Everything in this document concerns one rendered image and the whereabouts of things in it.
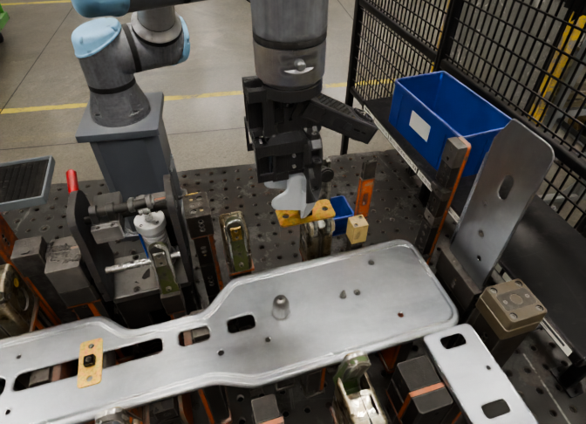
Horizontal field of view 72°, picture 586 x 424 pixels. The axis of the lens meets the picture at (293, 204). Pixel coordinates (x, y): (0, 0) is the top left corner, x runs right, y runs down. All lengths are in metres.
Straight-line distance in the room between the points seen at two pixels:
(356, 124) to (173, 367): 0.51
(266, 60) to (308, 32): 0.05
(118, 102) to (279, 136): 0.72
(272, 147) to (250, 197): 1.00
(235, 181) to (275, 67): 1.13
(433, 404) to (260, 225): 0.82
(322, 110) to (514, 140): 0.37
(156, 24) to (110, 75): 0.17
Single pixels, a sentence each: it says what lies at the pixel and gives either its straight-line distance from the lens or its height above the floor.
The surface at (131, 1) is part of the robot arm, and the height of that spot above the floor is 1.55.
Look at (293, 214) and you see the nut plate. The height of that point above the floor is 1.26.
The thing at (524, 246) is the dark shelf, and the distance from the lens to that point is 0.98.
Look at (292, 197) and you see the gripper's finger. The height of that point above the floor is 1.32.
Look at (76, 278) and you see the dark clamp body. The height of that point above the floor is 1.04.
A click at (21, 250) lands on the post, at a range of 0.91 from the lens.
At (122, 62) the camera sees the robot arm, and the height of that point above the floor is 1.26.
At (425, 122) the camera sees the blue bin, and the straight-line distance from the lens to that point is 1.10.
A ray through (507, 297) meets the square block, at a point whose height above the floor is 1.06.
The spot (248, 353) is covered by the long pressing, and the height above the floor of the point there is 1.00.
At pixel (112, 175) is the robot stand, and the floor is 0.96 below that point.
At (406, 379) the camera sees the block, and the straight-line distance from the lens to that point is 0.78.
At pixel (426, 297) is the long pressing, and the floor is 1.00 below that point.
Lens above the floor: 1.68
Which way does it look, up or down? 43 degrees down
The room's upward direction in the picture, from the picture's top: straight up
